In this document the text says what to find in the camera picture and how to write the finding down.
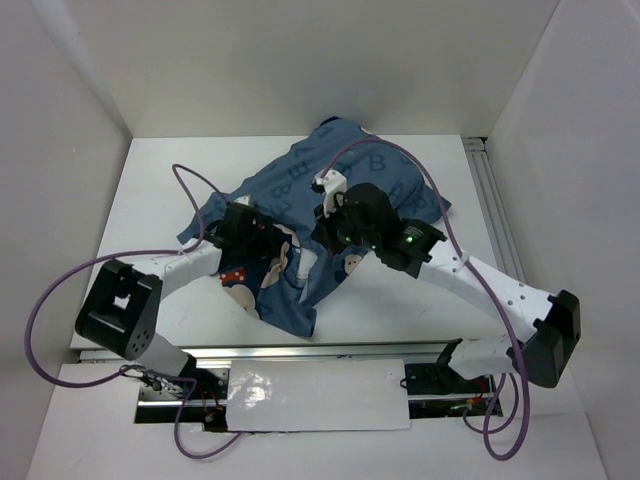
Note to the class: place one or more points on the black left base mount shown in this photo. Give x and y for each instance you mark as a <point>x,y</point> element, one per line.
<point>159,399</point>

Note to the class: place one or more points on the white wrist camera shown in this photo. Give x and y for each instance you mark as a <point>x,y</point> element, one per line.
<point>244,200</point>
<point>329,185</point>

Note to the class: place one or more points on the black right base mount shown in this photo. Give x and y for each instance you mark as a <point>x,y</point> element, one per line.
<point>435,391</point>

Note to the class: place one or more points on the white cover sheet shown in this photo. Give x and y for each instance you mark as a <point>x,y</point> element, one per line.
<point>314,396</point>

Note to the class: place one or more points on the blue cartoon print pillowcase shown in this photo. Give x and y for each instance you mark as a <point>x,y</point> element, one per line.
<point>283,291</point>

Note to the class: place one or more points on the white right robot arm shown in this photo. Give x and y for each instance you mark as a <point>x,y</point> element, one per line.
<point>543,329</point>

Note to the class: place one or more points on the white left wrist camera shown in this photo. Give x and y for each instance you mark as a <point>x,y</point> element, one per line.
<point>244,200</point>

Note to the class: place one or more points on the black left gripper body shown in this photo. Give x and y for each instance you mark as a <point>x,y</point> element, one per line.
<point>255,248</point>

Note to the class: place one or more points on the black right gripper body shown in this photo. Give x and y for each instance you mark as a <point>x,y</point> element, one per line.
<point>339,232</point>

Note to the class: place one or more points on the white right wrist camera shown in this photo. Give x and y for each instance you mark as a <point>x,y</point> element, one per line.
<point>329,185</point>

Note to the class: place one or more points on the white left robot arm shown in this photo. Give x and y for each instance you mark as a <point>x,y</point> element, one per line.
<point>121,309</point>

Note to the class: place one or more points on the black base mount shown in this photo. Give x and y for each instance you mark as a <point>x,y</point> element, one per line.
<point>435,391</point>
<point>159,399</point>

